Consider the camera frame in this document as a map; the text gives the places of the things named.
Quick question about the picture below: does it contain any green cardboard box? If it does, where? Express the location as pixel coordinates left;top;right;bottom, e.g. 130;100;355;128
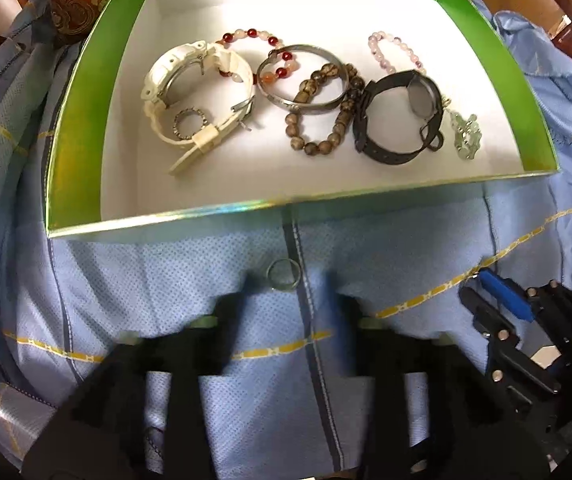
46;0;561;239

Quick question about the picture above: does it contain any white wristwatch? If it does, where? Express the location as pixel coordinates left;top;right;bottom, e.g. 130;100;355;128
139;40;257;177

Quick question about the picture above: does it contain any silver bangle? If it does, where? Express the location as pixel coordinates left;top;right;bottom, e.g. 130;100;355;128
257;44;350;113

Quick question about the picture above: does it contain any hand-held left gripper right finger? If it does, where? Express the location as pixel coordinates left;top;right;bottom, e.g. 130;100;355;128
325;287;552;480

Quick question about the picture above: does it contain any light blue jacket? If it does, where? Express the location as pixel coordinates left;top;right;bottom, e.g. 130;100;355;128
0;0;572;480

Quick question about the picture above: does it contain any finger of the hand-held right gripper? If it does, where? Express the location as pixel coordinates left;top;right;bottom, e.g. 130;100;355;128
478;269;572;346
458;285;522;350

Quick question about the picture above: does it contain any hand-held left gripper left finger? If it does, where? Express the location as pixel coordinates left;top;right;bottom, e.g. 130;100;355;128
21;287;247;480

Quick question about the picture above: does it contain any brown bead bracelet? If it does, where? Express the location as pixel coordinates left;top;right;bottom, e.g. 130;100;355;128
285;62;367;157

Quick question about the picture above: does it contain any plain silver ring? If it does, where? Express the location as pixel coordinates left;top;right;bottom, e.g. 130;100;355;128
267;259;301;292

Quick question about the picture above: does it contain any pale purple bead bracelet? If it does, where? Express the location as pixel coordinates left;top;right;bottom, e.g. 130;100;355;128
367;30;427;75

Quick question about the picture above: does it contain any red bead bracelet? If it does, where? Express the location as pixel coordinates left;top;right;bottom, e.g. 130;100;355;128
218;27;301;86

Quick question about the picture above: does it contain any small studded silver ring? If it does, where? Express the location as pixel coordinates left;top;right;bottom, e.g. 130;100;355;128
173;106;210;139

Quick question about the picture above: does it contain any black wristwatch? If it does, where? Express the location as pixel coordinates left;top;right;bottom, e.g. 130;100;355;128
352;69;446;166

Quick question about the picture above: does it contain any pale green jade pendant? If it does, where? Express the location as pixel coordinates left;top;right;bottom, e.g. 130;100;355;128
446;111;480;162

